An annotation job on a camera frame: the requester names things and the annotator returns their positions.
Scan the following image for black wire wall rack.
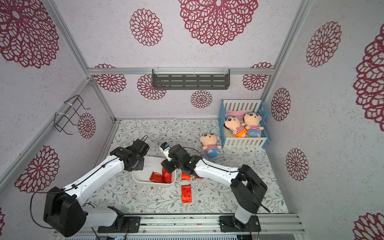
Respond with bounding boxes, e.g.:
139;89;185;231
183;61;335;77
53;95;90;135

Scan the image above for plush doll on table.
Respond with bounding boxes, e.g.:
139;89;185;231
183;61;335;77
200;134;222;159

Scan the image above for pink blanket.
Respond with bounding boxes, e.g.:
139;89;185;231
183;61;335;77
226;110;252;120

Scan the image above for grey wall shelf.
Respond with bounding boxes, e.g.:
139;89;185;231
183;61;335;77
152;69;230;90

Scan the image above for red tea bag one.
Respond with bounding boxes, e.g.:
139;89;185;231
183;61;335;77
181;172;191;181

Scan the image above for blue white toy crib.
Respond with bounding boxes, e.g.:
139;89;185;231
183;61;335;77
219;100;270;149

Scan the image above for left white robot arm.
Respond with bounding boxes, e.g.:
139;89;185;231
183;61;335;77
43;139;150;237

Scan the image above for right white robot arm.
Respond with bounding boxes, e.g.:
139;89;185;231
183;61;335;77
160;142;270;228

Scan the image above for plush doll blue pants crib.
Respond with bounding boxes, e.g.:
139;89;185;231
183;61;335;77
244;112;264;138

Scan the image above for red tea bag six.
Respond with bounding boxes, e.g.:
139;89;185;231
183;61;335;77
162;167;172;184

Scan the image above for red tea bag five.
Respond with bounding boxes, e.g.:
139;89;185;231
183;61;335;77
182;185;192;204

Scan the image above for red tea bag four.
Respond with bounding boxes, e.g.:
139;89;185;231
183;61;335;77
150;172;164;184

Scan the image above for metal base rail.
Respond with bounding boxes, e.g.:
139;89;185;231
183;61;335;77
70;214;309;240

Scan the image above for plush doll orange pants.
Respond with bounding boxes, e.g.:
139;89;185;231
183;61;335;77
224;116;247;138

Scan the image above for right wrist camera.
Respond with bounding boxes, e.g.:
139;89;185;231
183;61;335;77
160;142;172;162

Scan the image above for white plastic storage box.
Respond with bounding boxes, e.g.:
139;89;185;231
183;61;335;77
132;156;177;187

